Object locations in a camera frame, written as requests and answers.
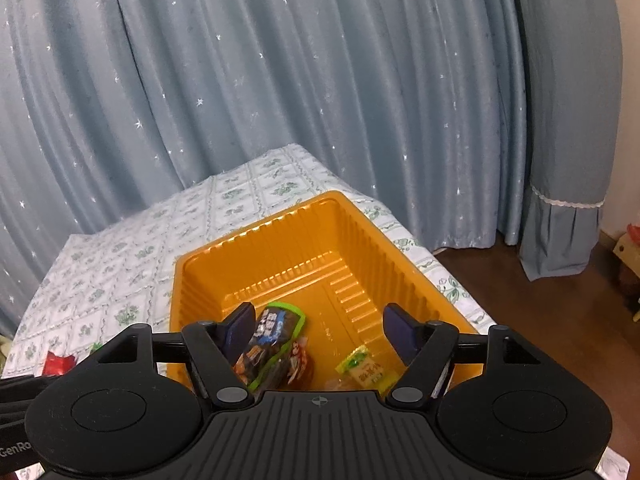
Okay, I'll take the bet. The green-edged nut packet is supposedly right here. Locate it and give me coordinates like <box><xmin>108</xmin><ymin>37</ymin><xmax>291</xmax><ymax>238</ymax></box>
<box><xmin>235</xmin><ymin>302</ymin><xmax>307</xmax><ymax>394</ymax></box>

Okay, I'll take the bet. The blue lace-trimmed appliance cover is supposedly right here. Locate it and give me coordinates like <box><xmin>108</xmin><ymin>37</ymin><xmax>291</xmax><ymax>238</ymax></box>
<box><xmin>507</xmin><ymin>0</ymin><xmax>627</xmax><ymax>282</ymax></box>

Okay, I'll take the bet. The yellow candy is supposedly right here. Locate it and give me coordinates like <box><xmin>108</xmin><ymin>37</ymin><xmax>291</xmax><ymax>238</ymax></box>
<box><xmin>334</xmin><ymin>346</ymin><xmax>397</xmax><ymax>394</ymax></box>

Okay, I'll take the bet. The orange plastic tray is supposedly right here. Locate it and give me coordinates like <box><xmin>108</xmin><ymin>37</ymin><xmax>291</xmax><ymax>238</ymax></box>
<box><xmin>167</xmin><ymin>190</ymin><xmax>483</xmax><ymax>396</ymax></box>

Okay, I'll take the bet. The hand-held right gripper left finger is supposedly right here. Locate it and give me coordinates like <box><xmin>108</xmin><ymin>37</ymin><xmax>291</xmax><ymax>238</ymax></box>
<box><xmin>87</xmin><ymin>302</ymin><xmax>256</xmax><ymax>410</ymax></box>

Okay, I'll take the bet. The cardboard box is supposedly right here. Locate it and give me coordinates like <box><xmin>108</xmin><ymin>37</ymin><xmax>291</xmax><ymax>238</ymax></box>
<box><xmin>612</xmin><ymin>224</ymin><xmax>640</xmax><ymax>322</ymax></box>

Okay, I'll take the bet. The floral tablecloth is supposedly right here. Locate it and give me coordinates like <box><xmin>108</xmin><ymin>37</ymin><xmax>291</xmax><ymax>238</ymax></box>
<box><xmin>0</xmin><ymin>144</ymin><xmax>498</xmax><ymax>377</ymax></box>

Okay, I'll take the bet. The red green snack packet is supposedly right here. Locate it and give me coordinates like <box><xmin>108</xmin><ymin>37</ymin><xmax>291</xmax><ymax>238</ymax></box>
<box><xmin>287</xmin><ymin>339</ymin><xmax>317</xmax><ymax>391</ymax></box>

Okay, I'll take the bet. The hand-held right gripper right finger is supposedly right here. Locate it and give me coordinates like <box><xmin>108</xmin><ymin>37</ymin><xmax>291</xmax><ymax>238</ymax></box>
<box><xmin>384</xmin><ymin>302</ymin><xmax>553</xmax><ymax>408</ymax></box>

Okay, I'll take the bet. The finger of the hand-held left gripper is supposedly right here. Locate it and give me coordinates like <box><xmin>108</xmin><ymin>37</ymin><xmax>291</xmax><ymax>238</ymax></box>
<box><xmin>0</xmin><ymin>374</ymin><xmax>57</xmax><ymax>405</ymax></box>

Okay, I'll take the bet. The blue star-print curtain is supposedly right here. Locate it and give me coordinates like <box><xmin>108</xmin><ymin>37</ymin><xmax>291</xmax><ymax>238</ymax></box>
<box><xmin>0</xmin><ymin>0</ymin><xmax>531</xmax><ymax>333</ymax></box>

